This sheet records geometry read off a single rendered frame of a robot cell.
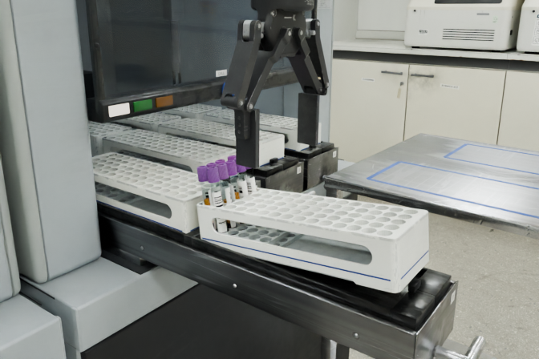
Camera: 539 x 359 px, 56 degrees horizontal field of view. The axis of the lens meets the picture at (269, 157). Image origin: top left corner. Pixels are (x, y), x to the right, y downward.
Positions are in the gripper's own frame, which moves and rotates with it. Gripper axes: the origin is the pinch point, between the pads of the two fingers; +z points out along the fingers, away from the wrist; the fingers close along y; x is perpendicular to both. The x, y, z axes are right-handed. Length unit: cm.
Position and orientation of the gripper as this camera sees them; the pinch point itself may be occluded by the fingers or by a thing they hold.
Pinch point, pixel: (280, 144)
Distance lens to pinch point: 65.4
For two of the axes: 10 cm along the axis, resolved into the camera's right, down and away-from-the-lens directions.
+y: 6.0, -2.2, 7.7
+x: -8.0, -1.8, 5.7
